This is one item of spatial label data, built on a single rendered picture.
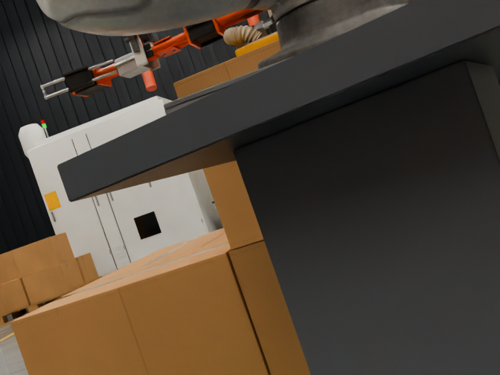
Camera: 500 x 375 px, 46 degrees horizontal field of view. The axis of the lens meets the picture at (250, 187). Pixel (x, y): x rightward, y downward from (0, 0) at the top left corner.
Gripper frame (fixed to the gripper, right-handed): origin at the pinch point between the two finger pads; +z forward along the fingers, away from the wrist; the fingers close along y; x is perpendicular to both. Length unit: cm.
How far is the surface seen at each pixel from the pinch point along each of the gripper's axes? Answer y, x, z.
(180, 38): -2.5, -11.2, -0.2
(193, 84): -18.5, -15.4, 15.2
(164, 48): -2.1, -6.3, 0.5
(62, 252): 541, 402, 40
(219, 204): -18.4, -11.9, 42.3
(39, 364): -19, 46, 65
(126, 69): -2.7, 5.1, 1.8
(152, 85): 662, 250, -147
